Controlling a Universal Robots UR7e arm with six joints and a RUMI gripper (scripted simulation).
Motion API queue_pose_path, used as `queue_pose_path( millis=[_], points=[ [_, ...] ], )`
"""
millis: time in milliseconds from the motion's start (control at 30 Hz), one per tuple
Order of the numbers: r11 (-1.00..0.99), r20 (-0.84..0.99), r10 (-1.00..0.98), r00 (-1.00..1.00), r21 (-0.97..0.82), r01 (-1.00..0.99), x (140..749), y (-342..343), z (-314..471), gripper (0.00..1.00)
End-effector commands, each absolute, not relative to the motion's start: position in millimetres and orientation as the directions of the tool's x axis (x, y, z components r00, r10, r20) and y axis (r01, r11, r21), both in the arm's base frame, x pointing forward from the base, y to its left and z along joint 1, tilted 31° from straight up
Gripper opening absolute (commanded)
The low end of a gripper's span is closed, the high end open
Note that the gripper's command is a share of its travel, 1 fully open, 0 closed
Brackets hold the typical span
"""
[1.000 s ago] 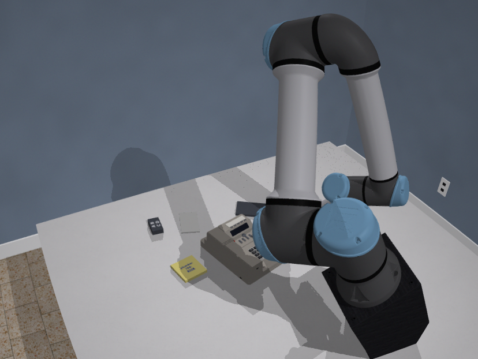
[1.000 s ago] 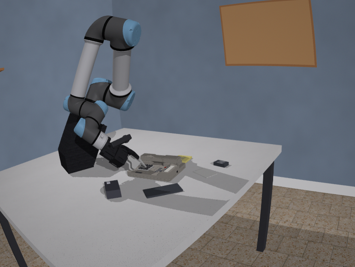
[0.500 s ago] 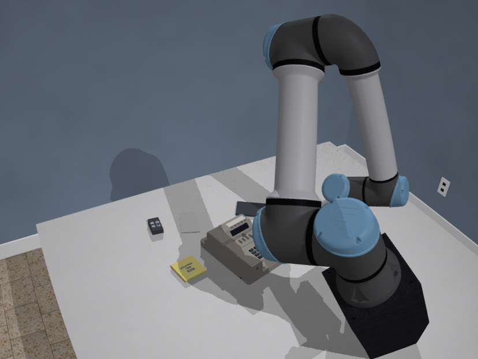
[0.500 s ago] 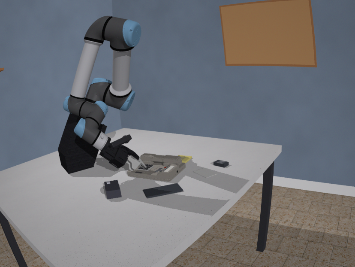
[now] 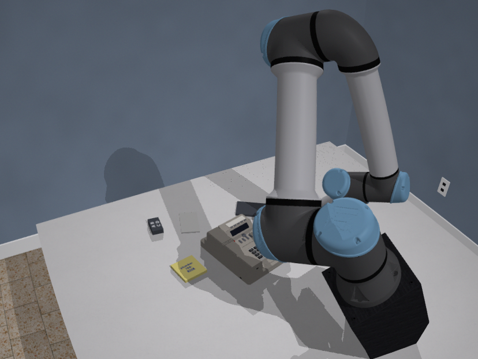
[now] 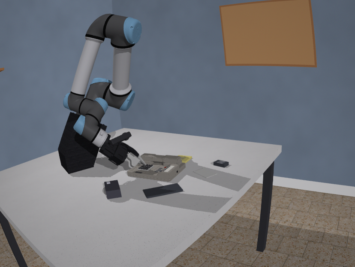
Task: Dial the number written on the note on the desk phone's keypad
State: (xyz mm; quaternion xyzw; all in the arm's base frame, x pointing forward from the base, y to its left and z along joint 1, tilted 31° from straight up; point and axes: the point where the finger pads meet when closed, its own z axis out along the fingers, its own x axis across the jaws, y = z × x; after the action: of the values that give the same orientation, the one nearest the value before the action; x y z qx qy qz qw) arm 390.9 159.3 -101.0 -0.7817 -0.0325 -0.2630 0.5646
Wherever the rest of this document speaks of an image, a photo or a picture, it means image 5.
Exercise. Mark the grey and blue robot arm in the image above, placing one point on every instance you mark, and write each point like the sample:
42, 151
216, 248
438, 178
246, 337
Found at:
339, 230

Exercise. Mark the beige telephone handset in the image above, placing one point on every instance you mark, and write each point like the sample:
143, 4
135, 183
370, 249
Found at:
245, 259

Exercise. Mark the yellow sticky note pad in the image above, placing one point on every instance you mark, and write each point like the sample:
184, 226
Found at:
188, 269

